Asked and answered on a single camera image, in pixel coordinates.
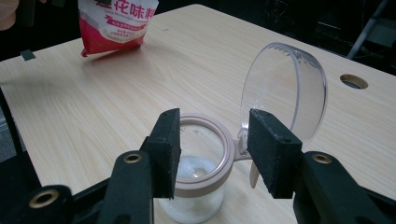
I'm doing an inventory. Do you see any pink and white seasoning bag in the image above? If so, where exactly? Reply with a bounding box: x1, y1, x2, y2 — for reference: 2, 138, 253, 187
78, 0, 160, 58

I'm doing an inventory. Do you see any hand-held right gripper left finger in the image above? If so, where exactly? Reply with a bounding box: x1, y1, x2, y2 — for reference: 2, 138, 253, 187
96, 107, 182, 224

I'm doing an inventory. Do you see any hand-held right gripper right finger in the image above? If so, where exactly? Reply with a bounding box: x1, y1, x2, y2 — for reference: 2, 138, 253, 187
247, 107, 390, 224

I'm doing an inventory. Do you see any clear jar with hinged lid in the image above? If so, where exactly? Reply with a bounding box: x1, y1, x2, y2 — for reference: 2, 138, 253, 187
157, 41, 329, 224

